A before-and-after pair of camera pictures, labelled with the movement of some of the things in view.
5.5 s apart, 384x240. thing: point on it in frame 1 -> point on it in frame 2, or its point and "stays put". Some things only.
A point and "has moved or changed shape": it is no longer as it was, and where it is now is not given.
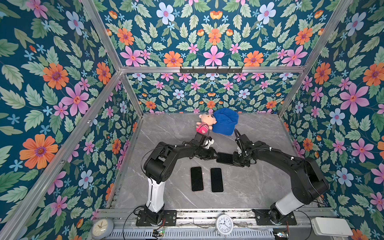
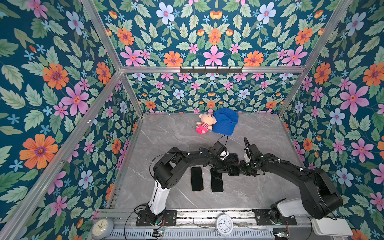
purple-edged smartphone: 197,179 stays put
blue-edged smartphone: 216,179 stays put
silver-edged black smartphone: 225,158 has moved or changed shape
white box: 337,227 stays put
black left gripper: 210,155 -> 224,169
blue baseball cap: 226,120 stays put
